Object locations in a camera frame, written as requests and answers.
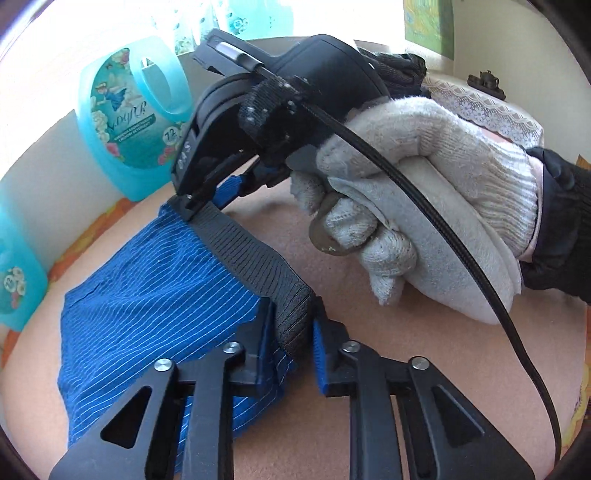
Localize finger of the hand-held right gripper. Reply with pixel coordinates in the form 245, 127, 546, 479
168, 154, 245, 223
215, 159, 293, 209

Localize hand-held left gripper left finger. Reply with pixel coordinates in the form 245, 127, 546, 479
48, 300, 278, 480

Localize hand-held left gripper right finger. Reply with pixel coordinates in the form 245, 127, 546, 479
313, 319, 537, 480

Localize blue striped pants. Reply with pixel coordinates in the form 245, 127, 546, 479
56, 198, 320, 449

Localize person's right hand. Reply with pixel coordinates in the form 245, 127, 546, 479
291, 97, 539, 305

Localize dark cloth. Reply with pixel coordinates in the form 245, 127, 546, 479
358, 47, 431, 100

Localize teal detergent bottle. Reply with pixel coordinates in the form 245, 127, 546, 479
171, 0, 260, 57
75, 46, 195, 202
0, 203, 49, 332

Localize orange patterned sheet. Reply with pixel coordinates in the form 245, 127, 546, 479
0, 198, 137, 370

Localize small dark ornament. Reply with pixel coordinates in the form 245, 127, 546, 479
467, 71, 508, 101

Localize white lace cloth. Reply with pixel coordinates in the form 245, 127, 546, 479
421, 73, 546, 149

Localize wall poster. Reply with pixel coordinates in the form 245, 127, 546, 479
403, 0, 457, 60

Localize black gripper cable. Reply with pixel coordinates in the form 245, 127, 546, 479
215, 41, 563, 462

